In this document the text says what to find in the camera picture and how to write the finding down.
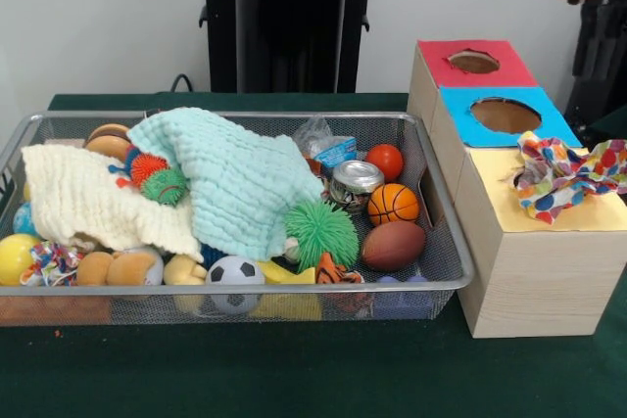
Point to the colourful dotted cloth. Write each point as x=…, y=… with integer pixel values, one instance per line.
x=558, y=188

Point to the mint green muslin cloth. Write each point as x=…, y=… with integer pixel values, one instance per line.
x=235, y=183

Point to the wooden box with three holes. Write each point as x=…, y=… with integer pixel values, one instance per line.
x=539, y=281

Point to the black upright panel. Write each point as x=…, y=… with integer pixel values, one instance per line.
x=588, y=95

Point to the dark green tablecloth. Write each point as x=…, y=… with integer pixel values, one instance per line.
x=294, y=374
x=612, y=122

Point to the red rubber ball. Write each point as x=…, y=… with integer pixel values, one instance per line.
x=384, y=162

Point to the small orange basketball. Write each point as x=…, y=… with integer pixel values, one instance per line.
x=394, y=205

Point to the silver tin can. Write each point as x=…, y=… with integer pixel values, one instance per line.
x=355, y=188

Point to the small brown football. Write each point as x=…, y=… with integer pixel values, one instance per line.
x=394, y=246

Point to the green spiky rubber ball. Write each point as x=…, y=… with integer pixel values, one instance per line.
x=321, y=234

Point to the black and white soccer ball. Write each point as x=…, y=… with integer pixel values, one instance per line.
x=235, y=270

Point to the multicolour spiky caterpillar toy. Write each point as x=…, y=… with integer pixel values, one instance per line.
x=164, y=188

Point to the cream muslin cloth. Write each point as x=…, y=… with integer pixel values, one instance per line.
x=78, y=198

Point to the yellow plastic ball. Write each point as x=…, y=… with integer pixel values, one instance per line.
x=14, y=259

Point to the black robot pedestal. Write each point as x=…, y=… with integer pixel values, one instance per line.
x=289, y=21

